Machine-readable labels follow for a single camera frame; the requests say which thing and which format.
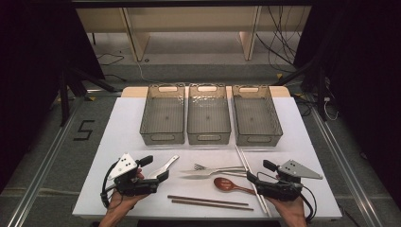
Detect black metal stand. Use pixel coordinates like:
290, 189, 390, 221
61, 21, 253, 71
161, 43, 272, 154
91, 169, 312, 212
58, 62, 118, 127
272, 56, 329, 122

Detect brown wooden chopstick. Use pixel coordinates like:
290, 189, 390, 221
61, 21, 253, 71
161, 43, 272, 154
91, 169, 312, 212
170, 199, 254, 212
166, 194, 250, 206

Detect long metal floor rail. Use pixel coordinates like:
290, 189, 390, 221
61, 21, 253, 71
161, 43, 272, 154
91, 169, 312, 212
6, 94, 84, 227
310, 105, 384, 227

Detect left hand-held gripper black cable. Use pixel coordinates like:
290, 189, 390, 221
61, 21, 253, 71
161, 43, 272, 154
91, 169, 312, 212
99, 160, 120, 209

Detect white floor cable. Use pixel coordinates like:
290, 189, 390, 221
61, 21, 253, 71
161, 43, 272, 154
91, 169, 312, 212
135, 61, 165, 85

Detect person's left hand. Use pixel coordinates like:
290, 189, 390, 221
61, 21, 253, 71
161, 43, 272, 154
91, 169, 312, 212
106, 167, 149, 219

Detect black floor cable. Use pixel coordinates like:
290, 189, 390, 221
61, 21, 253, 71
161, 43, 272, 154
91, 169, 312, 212
96, 51, 126, 66
103, 74, 127, 83

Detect translucent grey plastic bin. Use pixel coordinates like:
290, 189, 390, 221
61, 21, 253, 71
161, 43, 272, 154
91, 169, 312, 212
231, 84, 284, 148
139, 83, 186, 146
186, 83, 232, 146

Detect right hand-held gripper black cable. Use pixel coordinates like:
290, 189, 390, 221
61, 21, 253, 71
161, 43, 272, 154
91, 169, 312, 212
298, 184, 318, 223

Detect black frame bar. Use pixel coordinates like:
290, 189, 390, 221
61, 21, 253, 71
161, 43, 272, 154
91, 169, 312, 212
70, 0, 316, 9

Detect black curtain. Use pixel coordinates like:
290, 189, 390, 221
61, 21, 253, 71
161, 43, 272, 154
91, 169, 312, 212
292, 0, 401, 202
0, 0, 106, 193

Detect hand-held gripper black cable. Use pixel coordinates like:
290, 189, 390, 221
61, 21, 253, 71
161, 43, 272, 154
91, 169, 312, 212
298, 184, 318, 223
99, 160, 120, 209

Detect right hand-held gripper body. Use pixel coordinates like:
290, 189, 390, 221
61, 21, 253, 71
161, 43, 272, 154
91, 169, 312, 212
254, 159, 324, 202

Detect hanging black cables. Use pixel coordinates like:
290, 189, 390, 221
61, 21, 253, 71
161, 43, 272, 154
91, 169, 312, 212
254, 5, 305, 69

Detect metal knife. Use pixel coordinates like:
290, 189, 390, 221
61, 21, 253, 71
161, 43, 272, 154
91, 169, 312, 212
180, 168, 248, 181

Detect white plug cable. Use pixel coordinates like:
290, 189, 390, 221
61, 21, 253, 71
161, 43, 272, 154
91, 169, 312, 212
323, 96, 339, 122

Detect short metal floor rail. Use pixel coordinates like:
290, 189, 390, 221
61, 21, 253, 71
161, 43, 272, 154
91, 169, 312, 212
85, 89, 123, 97

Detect beige desk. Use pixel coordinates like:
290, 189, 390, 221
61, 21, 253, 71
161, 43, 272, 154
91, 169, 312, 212
75, 5, 313, 62

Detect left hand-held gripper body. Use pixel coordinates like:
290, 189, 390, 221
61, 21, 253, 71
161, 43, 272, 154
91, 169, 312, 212
107, 152, 160, 197

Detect brown wooden spoon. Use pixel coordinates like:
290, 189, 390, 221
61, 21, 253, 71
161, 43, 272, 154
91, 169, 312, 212
213, 177, 257, 195

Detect person's right hand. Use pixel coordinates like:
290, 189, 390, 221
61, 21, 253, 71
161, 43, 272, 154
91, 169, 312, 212
264, 195, 306, 221

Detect white spoon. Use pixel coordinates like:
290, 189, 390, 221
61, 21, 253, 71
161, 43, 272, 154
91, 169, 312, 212
147, 154, 181, 179

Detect metal fork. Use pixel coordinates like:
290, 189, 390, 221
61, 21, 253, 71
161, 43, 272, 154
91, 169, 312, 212
193, 163, 247, 173

